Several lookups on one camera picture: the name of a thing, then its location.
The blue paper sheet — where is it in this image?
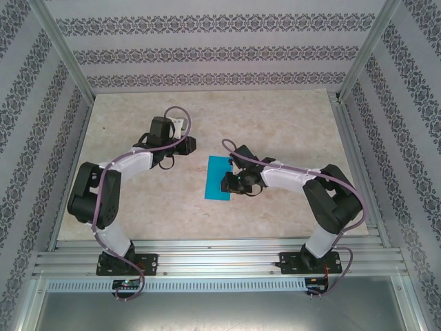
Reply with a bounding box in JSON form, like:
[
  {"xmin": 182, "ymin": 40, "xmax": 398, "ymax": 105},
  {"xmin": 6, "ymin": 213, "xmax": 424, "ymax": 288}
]
[{"xmin": 202, "ymin": 154, "xmax": 237, "ymax": 202}]

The grey metal sheet tray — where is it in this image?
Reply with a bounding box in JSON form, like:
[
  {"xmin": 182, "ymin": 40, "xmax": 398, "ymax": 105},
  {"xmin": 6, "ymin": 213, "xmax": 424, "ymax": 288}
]
[{"xmin": 15, "ymin": 275, "xmax": 427, "ymax": 331}]

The left aluminium side rail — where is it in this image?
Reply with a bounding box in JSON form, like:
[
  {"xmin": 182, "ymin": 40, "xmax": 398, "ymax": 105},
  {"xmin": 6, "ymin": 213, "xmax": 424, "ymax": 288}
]
[{"xmin": 46, "ymin": 98, "xmax": 96, "ymax": 251}]

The aluminium side rail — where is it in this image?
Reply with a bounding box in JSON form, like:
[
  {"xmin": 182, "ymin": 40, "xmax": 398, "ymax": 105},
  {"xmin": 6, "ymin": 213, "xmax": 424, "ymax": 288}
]
[
  {"xmin": 329, "ymin": 92, "xmax": 392, "ymax": 249},
  {"xmin": 46, "ymin": 98, "xmax": 96, "ymax": 251}
]

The slotted grey cable duct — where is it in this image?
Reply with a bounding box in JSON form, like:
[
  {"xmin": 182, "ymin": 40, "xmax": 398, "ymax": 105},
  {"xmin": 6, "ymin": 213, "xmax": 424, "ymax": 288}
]
[{"xmin": 46, "ymin": 279, "xmax": 307, "ymax": 292}]

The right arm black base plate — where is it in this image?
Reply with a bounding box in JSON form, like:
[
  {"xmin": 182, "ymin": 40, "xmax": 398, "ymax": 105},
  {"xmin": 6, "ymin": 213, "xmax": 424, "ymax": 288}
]
[{"xmin": 279, "ymin": 251, "xmax": 343, "ymax": 275}]

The right aluminium frame post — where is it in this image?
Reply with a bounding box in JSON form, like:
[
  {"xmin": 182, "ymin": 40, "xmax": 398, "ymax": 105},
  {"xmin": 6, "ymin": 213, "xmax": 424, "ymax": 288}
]
[{"xmin": 336, "ymin": 0, "xmax": 404, "ymax": 103}]

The right small circuit board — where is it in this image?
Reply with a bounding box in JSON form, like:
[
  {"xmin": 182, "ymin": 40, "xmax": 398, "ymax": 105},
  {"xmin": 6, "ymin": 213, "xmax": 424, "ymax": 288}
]
[{"xmin": 306, "ymin": 277, "xmax": 330, "ymax": 292}]

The left small circuit board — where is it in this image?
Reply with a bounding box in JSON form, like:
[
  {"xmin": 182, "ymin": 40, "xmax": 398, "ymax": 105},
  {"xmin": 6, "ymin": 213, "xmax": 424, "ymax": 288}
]
[{"xmin": 112, "ymin": 277, "xmax": 142, "ymax": 291}]

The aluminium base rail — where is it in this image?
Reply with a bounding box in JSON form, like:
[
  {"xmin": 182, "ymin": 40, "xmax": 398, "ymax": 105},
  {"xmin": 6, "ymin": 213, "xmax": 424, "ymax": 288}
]
[{"xmin": 32, "ymin": 239, "xmax": 409, "ymax": 277}]

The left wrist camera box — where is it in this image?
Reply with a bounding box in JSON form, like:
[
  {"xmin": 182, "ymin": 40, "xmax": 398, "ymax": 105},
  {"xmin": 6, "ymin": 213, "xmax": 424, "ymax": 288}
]
[{"xmin": 168, "ymin": 117, "xmax": 190, "ymax": 139}]

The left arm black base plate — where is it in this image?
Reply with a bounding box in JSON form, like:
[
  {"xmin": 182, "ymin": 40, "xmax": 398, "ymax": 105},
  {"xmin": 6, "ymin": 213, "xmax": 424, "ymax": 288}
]
[{"xmin": 96, "ymin": 253, "xmax": 159, "ymax": 277}]

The right aluminium side rail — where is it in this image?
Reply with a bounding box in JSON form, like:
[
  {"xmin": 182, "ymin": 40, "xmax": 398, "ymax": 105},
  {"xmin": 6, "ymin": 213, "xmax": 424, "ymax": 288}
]
[{"xmin": 329, "ymin": 92, "xmax": 392, "ymax": 249}]

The small circuit board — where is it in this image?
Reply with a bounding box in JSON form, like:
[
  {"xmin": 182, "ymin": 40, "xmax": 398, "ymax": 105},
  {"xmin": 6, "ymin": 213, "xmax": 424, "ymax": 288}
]
[
  {"xmin": 306, "ymin": 277, "xmax": 330, "ymax": 292},
  {"xmin": 112, "ymin": 277, "xmax": 142, "ymax": 291}
]

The aluminium frame post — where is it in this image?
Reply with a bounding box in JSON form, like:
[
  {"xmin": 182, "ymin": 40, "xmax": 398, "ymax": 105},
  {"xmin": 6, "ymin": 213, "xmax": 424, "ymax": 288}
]
[
  {"xmin": 30, "ymin": 0, "xmax": 96, "ymax": 103},
  {"xmin": 336, "ymin": 0, "xmax": 404, "ymax": 103}
]

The left aluminium frame post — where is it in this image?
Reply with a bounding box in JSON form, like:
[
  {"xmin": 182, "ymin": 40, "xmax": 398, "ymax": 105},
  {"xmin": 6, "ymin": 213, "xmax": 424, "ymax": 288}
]
[{"xmin": 30, "ymin": 0, "xmax": 96, "ymax": 103}]

